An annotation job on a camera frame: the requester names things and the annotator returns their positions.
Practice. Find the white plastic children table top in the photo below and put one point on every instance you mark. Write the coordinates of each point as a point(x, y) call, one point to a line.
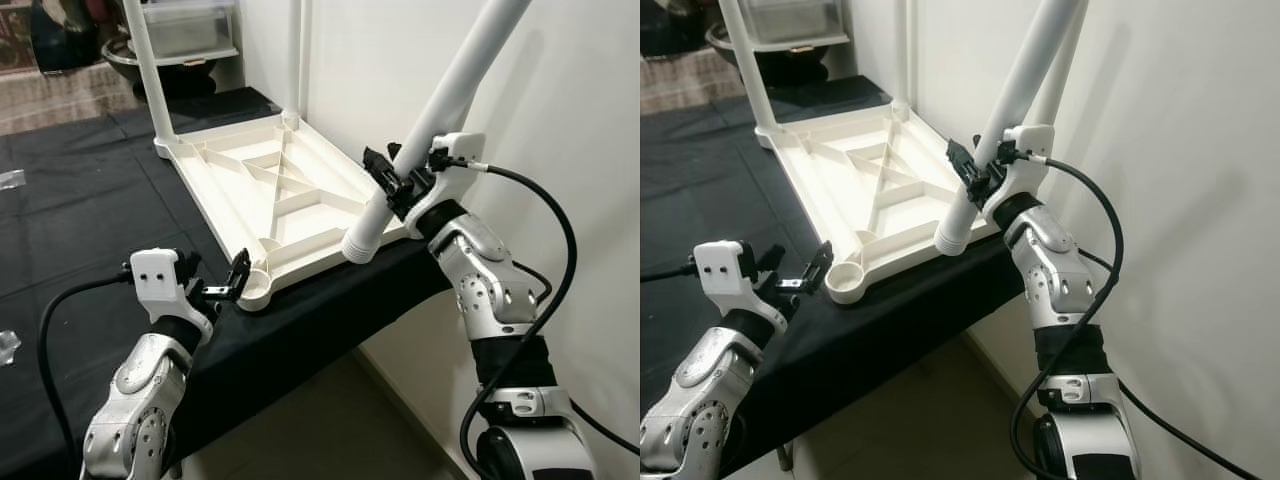
point(860, 180)
point(260, 190)

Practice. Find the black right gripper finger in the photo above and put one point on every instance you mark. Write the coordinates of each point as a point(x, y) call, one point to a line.
point(380, 172)
point(962, 162)

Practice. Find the black plastic bag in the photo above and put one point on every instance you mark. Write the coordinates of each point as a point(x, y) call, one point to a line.
point(665, 30)
point(60, 40)

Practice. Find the black tablecloth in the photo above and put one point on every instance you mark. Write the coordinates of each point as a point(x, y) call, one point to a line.
point(700, 220)
point(80, 220)

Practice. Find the clear plastic storage box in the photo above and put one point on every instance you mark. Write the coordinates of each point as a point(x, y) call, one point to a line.
point(795, 20)
point(190, 28)

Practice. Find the clear plastic bag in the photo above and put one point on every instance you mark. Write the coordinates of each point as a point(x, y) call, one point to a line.
point(8, 180)

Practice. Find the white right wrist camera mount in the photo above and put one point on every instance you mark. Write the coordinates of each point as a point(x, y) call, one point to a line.
point(1030, 150)
point(450, 160)

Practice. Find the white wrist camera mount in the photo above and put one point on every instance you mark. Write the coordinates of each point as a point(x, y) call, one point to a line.
point(165, 275)
point(450, 160)
point(730, 270)
point(1030, 150)

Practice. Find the black wok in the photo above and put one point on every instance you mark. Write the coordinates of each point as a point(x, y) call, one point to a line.
point(200, 80)
point(800, 65)

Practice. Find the clear tape patch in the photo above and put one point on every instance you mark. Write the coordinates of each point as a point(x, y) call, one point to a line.
point(8, 345)

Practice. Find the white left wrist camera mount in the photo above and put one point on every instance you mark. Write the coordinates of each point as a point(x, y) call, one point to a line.
point(165, 275)
point(730, 270)

